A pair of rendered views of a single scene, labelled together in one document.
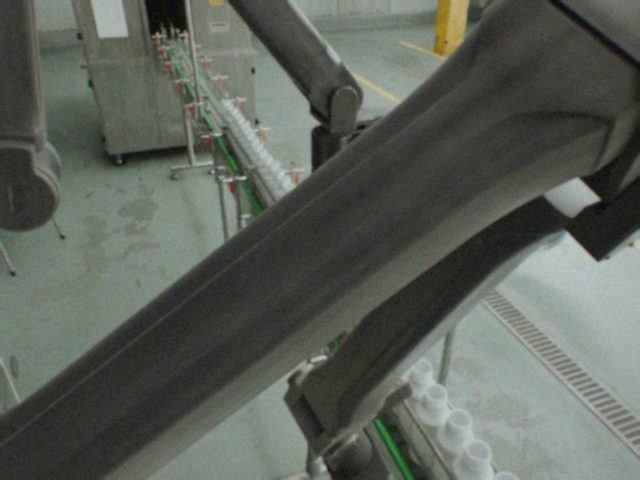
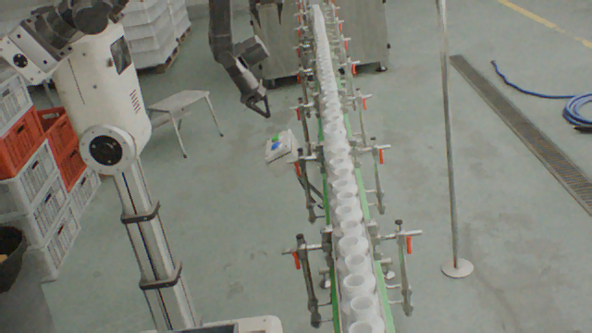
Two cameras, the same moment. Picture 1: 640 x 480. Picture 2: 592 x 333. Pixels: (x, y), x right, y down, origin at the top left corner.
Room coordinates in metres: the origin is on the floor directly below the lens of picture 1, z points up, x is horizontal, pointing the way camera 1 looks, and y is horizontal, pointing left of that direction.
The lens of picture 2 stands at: (-0.98, -0.78, 1.73)
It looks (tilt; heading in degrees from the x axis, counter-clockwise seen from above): 24 degrees down; 24
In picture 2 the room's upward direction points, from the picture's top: 10 degrees counter-clockwise
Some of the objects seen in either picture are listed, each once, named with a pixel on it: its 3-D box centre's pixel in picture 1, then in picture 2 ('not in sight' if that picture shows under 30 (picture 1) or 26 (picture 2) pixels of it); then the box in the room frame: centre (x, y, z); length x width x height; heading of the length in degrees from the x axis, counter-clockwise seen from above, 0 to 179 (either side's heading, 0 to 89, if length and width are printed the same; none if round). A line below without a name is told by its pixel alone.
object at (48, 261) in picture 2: not in sight; (32, 243); (1.13, 2.06, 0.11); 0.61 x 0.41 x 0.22; 26
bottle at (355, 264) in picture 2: not in sight; (361, 297); (-0.22, -0.50, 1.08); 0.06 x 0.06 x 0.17
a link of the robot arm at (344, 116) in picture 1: (359, 120); not in sight; (0.68, -0.06, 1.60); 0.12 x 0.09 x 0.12; 110
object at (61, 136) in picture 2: not in sight; (38, 137); (1.76, 2.40, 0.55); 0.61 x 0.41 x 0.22; 23
